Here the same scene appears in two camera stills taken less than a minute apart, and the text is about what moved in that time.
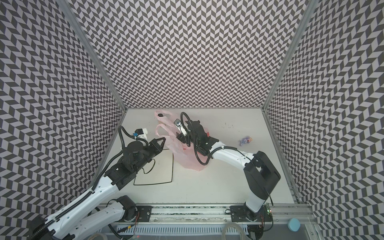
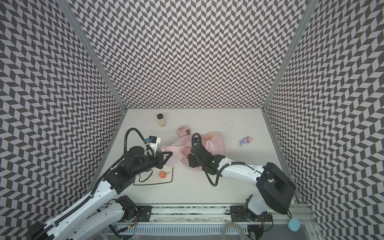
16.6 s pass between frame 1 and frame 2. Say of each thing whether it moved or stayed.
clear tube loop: stayed
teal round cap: stayed
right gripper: moved
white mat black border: stayed
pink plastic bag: moved
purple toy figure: stayed
